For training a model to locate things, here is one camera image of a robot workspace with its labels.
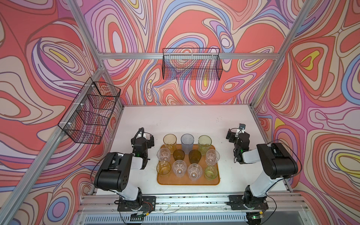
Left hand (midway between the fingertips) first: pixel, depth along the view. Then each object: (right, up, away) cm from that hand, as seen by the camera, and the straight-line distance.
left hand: (144, 135), depth 94 cm
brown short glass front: (+23, -12, -5) cm, 27 cm away
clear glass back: (+33, -21, -10) cm, 41 cm away
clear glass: (+45, -14, -5) cm, 47 cm away
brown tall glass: (+33, -12, -10) cm, 37 cm away
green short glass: (+43, -22, -10) cm, 49 cm away
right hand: (+64, +1, +3) cm, 64 cm away
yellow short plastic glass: (+14, -19, -9) cm, 26 cm away
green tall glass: (+39, -3, -11) cm, 41 cm away
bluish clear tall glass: (+29, -3, -5) cm, 29 cm away
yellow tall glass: (+18, -2, -11) cm, 21 cm away
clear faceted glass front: (+24, -19, -10) cm, 32 cm away
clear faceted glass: (+14, -11, -7) cm, 19 cm away
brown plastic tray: (+19, -25, -12) cm, 34 cm away
